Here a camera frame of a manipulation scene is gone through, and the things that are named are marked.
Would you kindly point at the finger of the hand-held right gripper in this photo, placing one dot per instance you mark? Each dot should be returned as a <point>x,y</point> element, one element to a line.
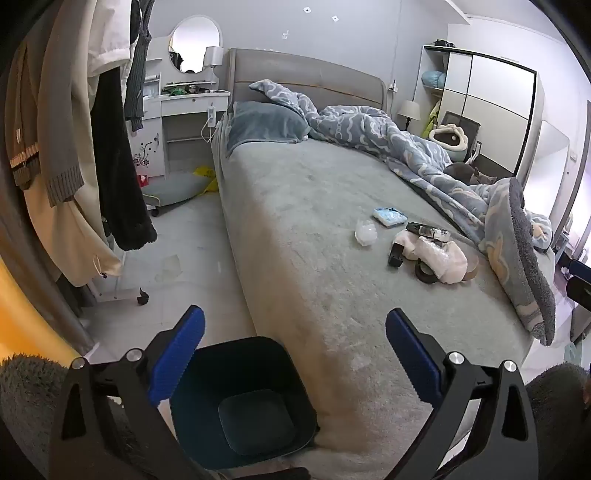
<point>579,288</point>
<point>581,268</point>

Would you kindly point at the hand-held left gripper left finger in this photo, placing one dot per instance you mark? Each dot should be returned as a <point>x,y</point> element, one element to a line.
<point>178,360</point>

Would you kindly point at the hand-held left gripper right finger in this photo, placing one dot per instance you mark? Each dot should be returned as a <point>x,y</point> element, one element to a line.
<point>413,360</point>

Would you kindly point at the dark teal trash bin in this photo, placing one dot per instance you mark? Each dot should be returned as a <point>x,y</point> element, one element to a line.
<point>244,415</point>

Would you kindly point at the black tape roll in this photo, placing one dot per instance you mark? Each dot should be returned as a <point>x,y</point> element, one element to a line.
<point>395,256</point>

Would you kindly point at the clear plastic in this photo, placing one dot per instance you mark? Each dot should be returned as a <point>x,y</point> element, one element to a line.
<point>366,234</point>

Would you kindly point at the blue wet wipe packet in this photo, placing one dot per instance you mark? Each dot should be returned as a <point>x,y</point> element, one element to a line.
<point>390,217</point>

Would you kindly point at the white clothes rack base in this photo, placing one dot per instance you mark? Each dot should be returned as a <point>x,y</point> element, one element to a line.
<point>120,295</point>

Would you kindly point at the white door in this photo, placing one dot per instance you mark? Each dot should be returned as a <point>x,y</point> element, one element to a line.
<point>554,170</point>

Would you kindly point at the grey cat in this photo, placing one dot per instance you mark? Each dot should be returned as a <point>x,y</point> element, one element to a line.
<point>461,171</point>

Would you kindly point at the cream coat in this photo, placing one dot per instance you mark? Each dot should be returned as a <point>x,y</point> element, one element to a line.
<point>78,240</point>

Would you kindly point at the grey bed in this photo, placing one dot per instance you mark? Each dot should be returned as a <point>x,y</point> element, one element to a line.
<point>300,230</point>

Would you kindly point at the grey floor cushion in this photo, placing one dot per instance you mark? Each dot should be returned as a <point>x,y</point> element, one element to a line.
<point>178,187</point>

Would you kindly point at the cream cat bed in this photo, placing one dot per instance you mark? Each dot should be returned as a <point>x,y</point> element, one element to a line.
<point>457,138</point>

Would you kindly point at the red tissue box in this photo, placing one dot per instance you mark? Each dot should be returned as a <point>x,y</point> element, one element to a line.
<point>143,179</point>

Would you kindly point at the yellow plastic bag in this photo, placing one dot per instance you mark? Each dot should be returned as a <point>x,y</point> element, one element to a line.
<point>203,171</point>

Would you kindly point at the white black wardrobe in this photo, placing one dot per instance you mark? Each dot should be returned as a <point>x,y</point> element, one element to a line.
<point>489,92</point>

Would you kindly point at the yellow green cloth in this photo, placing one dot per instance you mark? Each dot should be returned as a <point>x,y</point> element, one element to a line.
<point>432,122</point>

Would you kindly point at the bedside lamp white shade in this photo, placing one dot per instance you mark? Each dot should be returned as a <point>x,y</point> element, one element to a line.
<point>409,110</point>

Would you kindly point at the blue patterned duvet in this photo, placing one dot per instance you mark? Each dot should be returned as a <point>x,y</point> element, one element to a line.
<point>369,124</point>

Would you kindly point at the light blue cushion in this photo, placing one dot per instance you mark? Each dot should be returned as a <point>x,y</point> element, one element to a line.
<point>433,78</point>

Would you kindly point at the white dressing table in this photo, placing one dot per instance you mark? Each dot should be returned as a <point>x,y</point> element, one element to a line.
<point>184,110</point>

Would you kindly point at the blue grey pillow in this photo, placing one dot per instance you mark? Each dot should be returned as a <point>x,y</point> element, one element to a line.
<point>263,124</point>

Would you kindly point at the black bag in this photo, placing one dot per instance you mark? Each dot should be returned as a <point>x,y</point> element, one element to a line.
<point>443,44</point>

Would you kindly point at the green item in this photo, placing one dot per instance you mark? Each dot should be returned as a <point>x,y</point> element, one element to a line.
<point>175,91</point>

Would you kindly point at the grey knit jacket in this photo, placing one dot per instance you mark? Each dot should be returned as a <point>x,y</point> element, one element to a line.
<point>60,115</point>

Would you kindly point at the dark knit garment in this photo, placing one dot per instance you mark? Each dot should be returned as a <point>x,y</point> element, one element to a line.
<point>136,83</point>

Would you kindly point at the brown striped cardigan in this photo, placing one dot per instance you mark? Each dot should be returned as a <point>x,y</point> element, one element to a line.
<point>23,115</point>

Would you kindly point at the white table lamp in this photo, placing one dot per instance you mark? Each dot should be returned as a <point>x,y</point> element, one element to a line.
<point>213,56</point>

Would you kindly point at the oval mirror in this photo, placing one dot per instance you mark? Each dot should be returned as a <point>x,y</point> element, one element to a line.
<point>196,44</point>

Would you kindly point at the white shirt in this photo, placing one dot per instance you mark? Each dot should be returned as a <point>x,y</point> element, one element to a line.
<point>111,32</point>

